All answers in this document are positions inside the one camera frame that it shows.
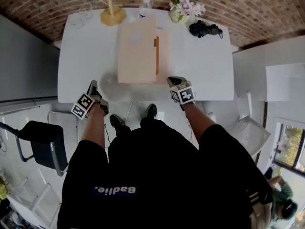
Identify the grey cabinet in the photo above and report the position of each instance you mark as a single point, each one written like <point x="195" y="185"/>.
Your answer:
<point x="26" y="63"/>

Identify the pale flowers in pot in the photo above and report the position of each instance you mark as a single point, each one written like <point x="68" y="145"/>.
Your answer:
<point x="187" y="7"/>

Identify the person's black shoe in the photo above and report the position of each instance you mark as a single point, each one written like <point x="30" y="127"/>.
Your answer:
<point x="116" y="123"/>
<point x="151" y="111"/>

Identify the black bundled umbrella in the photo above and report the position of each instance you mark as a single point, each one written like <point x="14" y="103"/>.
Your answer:
<point x="203" y="29"/>

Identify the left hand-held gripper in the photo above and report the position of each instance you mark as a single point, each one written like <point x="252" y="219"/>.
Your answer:
<point x="82" y="105"/>

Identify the window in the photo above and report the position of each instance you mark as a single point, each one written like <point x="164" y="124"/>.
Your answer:
<point x="291" y="147"/>

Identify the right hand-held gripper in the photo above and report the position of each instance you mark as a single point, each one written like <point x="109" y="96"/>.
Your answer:
<point x="186" y="94"/>

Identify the yellow wooden branch stand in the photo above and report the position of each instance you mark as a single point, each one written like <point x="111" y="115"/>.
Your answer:
<point x="113" y="17"/>

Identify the person's black clothing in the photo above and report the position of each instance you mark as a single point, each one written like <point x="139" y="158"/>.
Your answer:
<point x="162" y="166"/>

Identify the person's right forearm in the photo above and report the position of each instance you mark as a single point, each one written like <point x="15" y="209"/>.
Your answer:
<point x="196" y="121"/>

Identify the black chair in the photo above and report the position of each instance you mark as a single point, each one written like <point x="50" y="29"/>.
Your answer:
<point x="47" y="144"/>

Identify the white mesh chair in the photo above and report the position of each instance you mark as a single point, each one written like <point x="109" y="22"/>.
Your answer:
<point x="250" y="132"/>

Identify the person's left black shoe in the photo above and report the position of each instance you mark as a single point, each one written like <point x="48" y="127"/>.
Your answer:
<point x="116" y="123"/>

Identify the person's left forearm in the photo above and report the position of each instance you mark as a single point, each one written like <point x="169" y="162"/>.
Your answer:
<point x="94" y="128"/>

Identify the yellow-green rack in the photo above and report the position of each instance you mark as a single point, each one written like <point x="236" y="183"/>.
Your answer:
<point x="3" y="188"/>

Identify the clear glass cup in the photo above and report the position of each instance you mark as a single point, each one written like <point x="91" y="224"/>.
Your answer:
<point x="82" y="19"/>

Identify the clear plastic water bottle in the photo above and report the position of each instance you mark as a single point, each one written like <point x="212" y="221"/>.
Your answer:
<point x="145" y="8"/>

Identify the person's right black shoe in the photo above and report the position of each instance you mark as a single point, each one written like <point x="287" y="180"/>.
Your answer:
<point x="151" y="111"/>

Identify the beige folder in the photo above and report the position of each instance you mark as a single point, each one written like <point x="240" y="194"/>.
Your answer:
<point x="135" y="56"/>

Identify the white shelf unit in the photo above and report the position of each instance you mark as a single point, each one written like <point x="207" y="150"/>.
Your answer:
<point x="262" y="68"/>

